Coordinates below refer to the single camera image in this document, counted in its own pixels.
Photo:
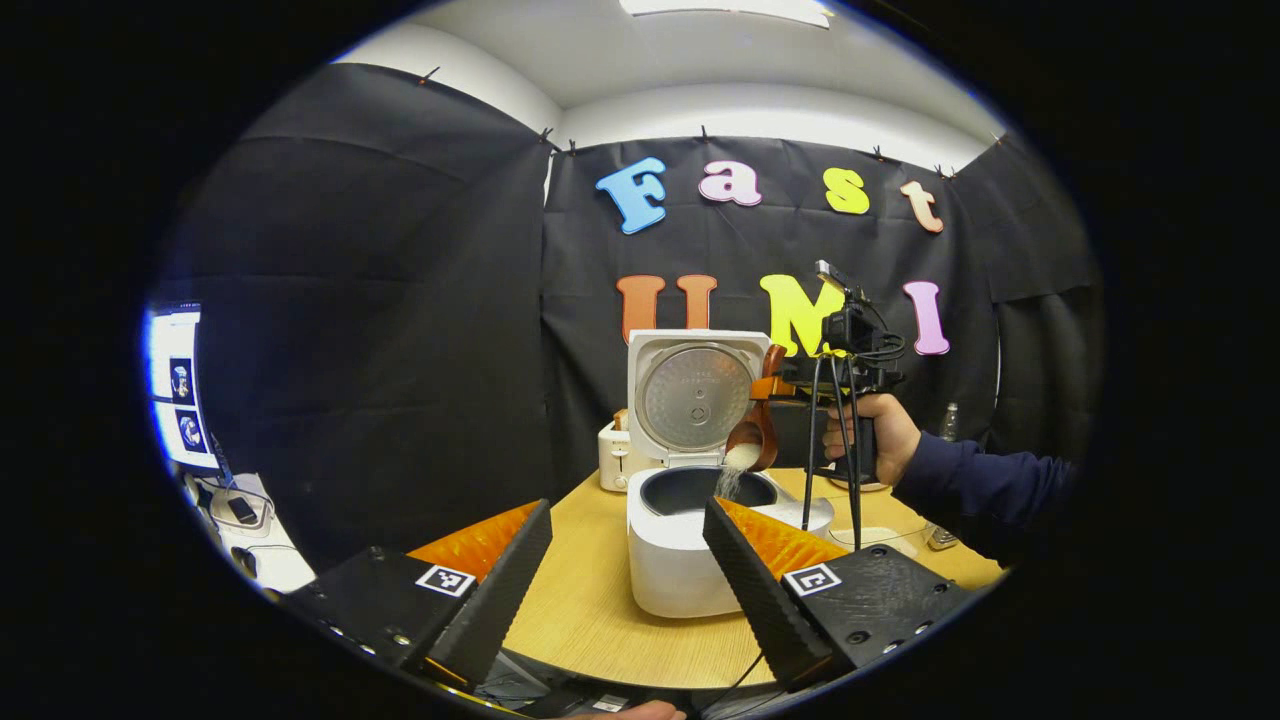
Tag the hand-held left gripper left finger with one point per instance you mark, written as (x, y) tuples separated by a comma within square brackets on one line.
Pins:
[(500, 600)]

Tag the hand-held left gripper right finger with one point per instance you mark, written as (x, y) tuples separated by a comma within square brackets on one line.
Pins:
[(755, 600)]

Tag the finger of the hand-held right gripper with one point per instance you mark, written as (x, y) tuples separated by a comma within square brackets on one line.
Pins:
[(778, 388)]

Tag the brown wooden spoon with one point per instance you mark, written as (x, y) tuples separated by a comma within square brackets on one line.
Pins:
[(765, 425)]

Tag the white rice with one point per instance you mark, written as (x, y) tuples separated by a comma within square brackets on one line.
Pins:
[(741, 459)]

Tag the white rice cooker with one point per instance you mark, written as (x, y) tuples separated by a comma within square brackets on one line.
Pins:
[(680, 570)]

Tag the clear plastic bottle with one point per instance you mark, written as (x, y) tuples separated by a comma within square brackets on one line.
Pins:
[(948, 422)]

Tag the white toaster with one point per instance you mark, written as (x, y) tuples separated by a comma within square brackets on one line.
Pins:
[(612, 460)]

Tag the white side table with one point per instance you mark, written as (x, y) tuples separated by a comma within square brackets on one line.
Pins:
[(285, 570)]

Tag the black computer mouse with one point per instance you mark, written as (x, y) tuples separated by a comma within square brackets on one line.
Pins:
[(245, 561)]

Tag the black phone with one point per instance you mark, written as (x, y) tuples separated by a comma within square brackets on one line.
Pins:
[(242, 510)]

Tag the black backdrop cloth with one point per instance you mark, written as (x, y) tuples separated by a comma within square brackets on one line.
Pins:
[(400, 330)]

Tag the large ceiling light panel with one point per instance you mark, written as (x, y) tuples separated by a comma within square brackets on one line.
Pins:
[(725, 8)]

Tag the computer monitor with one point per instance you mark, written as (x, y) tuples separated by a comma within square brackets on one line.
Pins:
[(165, 350)]

